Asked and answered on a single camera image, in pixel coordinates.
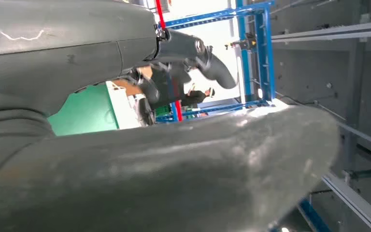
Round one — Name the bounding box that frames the brown cardboard box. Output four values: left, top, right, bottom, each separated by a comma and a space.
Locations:
112, 65, 154, 97

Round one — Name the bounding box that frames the white rectangular table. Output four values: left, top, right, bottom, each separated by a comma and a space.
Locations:
105, 80, 148, 130

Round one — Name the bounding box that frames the green plastic crate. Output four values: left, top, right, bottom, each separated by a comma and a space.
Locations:
155, 105, 174, 117

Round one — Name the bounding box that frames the person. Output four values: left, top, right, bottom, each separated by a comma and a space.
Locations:
180, 84, 216, 107

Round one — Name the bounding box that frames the black yellow device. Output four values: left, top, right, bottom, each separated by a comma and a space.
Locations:
225, 32, 257, 51

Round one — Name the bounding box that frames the red safety strap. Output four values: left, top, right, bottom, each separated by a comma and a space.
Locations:
155, 0, 184, 122

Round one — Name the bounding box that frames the blue metal rack frame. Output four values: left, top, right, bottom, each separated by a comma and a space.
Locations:
155, 0, 276, 124

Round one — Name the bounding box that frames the grey aluminium rail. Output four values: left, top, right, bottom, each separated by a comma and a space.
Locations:
321, 172, 371, 232
271, 19, 371, 44

